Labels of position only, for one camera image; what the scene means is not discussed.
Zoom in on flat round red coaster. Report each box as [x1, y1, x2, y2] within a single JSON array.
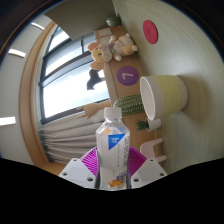
[[142, 19, 159, 45]]

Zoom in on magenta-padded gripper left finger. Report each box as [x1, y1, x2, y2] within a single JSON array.
[[58, 146, 101, 190]]

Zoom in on grey-green desk partition panel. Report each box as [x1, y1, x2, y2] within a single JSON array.
[[43, 0, 118, 42]]

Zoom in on clear plastic water bottle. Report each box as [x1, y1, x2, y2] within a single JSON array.
[[95, 106, 131, 191]]

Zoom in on ceiling strip lights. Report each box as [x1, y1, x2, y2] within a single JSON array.
[[0, 21, 46, 127]]

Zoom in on white wall socket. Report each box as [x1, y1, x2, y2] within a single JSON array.
[[98, 27, 113, 37], [99, 35, 112, 45]]

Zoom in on grey curtain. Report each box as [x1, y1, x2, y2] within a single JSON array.
[[38, 113, 108, 164]]

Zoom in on wooden hand model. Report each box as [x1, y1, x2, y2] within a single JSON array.
[[75, 102, 108, 120]]

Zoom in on small plant in white pot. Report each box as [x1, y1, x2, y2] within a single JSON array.
[[135, 117, 162, 132]]

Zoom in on purple round number sign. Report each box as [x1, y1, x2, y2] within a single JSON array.
[[116, 65, 140, 87]]

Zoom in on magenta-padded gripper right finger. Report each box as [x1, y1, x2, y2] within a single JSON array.
[[125, 146, 168, 190]]

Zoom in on plush mouse toy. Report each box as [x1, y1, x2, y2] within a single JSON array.
[[87, 32, 139, 71]]

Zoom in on pink horse figurine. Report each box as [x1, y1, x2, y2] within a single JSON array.
[[139, 137, 167, 164]]

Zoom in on dark-framed window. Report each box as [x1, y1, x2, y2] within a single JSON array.
[[38, 24, 111, 125]]

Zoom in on yellow and white cup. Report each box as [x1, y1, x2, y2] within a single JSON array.
[[139, 74, 189, 122]]

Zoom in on tall green cactus decoration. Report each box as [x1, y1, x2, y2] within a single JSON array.
[[113, 94, 146, 117]]

